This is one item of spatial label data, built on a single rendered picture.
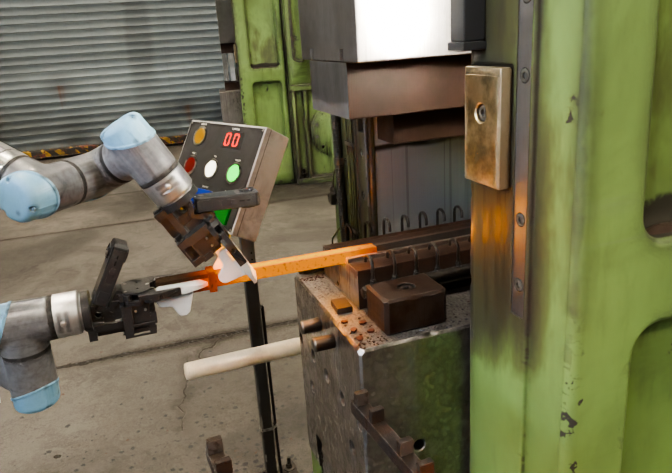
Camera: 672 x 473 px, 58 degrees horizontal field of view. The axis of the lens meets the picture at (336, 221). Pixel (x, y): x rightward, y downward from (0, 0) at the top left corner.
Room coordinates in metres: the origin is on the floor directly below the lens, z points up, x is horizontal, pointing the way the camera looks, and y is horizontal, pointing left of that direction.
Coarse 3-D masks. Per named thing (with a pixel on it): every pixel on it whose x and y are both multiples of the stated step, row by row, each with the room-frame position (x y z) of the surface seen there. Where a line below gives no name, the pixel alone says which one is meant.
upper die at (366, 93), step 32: (320, 64) 1.17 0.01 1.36; (352, 64) 1.05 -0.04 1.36; (384, 64) 1.07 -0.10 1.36; (416, 64) 1.09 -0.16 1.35; (448, 64) 1.11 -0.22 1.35; (320, 96) 1.18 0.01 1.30; (352, 96) 1.05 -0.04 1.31; (384, 96) 1.07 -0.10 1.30; (416, 96) 1.09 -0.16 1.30; (448, 96) 1.11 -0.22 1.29
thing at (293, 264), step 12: (324, 252) 1.11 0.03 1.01; (336, 252) 1.11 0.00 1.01; (348, 252) 1.11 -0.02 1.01; (360, 252) 1.11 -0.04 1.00; (372, 252) 1.12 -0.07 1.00; (252, 264) 1.07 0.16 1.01; (264, 264) 1.06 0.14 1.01; (276, 264) 1.06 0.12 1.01; (288, 264) 1.07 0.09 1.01; (300, 264) 1.07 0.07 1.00; (312, 264) 1.08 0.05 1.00; (324, 264) 1.09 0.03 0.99; (336, 264) 1.10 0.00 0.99; (168, 276) 1.02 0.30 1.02; (180, 276) 1.02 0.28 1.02; (192, 276) 1.01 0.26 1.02; (204, 276) 1.02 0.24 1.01; (216, 276) 1.02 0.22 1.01; (264, 276) 1.05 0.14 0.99; (204, 288) 1.02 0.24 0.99; (216, 288) 1.01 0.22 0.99
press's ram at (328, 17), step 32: (320, 0) 1.15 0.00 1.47; (352, 0) 1.01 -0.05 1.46; (384, 0) 1.02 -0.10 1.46; (416, 0) 1.03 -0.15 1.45; (448, 0) 1.05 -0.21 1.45; (320, 32) 1.16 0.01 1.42; (352, 32) 1.01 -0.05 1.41; (384, 32) 1.01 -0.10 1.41; (416, 32) 1.03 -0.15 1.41; (448, 32) 1.05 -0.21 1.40
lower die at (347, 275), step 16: (448, 224) 1.32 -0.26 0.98; (464, 224) 1.29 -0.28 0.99; (352, 240) 1.25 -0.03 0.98; (368, 240) 1.22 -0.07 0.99; (384, 240) 1.21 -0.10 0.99; (400, 240) 1.18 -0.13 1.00; (448, 240) 1.16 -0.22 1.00; (464, 240) 1.18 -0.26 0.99; (352, 256) 1.10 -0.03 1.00; (384, 256) 1.11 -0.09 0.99; (400, 256) 1.11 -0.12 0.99; (432, 256) 1.10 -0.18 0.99; (448, 256) 1.11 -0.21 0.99; (464, 256) 1.12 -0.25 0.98; (336, 272) 1.16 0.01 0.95; (352, 272) 1.07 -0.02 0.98; (368, 272) 1.05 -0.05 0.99; (384, 272) 1.06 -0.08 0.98; (400, 272) 1.07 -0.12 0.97; (352, 288) 1.08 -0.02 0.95; (448, 288) 1.11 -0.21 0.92
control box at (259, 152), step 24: (192, 120) 1.75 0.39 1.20; (192, 144) 1.70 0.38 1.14; (216, 144) 1.62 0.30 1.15; (240, 144) 1.55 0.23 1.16; (264, 144) 1.50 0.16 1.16; (216, 168) 1.57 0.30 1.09; (240, 168) 1.50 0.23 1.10; (264, 168) 1.50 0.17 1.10; (264, 192) 1.49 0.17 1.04; (240, 216) 1.43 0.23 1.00
